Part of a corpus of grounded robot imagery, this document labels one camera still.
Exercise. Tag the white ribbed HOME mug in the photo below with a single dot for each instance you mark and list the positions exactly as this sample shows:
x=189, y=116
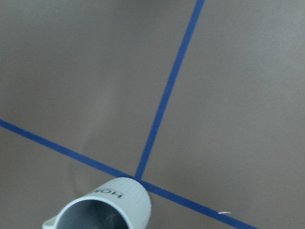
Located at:
x=121, y=203

